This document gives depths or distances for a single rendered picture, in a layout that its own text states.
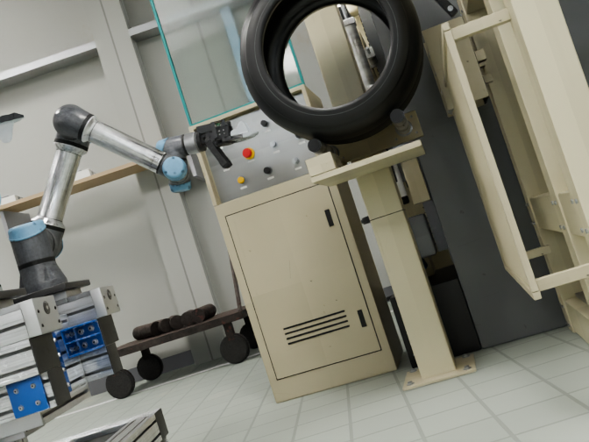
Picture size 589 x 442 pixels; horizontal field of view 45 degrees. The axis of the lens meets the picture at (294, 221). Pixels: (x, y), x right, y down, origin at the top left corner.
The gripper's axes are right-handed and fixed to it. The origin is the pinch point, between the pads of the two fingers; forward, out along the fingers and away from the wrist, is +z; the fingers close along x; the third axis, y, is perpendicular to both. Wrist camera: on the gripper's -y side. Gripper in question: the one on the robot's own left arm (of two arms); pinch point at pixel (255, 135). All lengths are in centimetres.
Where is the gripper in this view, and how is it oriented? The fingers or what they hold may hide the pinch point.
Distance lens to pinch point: 245.7
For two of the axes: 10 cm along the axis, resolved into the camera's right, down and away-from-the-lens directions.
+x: 2.1, -0.1, 9.8
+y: -1.9, -9.8, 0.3
